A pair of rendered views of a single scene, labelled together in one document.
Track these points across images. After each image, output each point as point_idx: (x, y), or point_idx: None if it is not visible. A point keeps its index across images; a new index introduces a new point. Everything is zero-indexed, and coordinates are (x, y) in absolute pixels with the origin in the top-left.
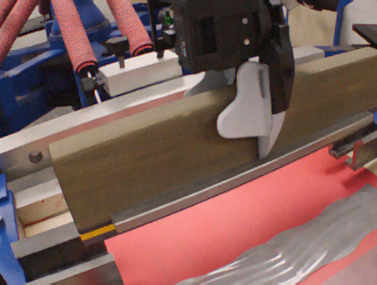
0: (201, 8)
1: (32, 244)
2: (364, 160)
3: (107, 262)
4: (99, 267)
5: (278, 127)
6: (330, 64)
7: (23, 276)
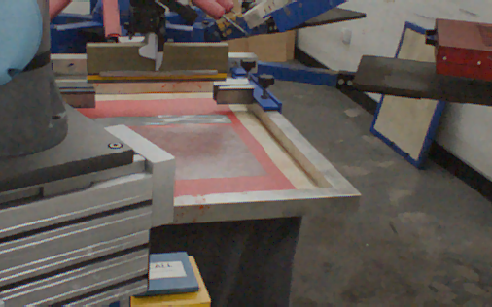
0: (137, 14)
1: (64, 85)
2: (225, 101)
3: (92, 90)
4: (88, 94)
5: (159, 57)
6: (194, 44)
7: None
